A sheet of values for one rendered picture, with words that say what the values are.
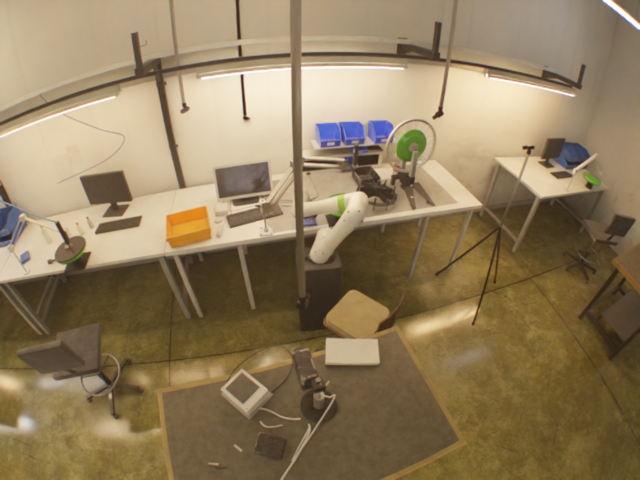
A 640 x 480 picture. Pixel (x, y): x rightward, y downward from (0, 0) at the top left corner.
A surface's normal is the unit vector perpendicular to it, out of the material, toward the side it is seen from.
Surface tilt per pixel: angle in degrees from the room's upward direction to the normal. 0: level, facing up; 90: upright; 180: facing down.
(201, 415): 0
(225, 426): 0
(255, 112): 90
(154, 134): 90
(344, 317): 0
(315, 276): 90
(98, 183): 90
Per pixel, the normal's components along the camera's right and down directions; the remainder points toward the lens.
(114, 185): 0.06, 0.66
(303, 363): 0.01, -0.75
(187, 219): 0.37, 0.56
